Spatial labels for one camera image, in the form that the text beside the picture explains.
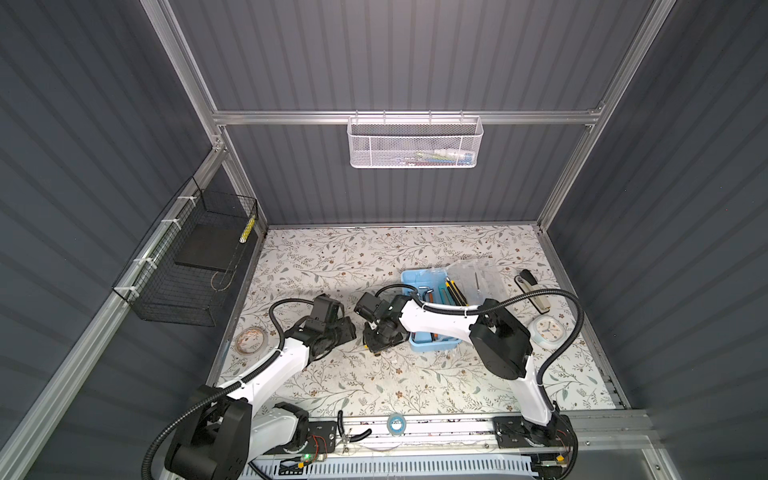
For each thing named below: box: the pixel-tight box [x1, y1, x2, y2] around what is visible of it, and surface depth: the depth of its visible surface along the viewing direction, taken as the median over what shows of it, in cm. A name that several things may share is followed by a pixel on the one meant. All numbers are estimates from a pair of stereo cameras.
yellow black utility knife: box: [445, 276, 470, 307], surface depth 93 cm
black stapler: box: [514, 269, 551, 314], surface depth 101 cm
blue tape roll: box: [387, 413, 407, 436], surface depth 77 cm
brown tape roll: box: [235, 326, 266, 355], surface depth 93 cm
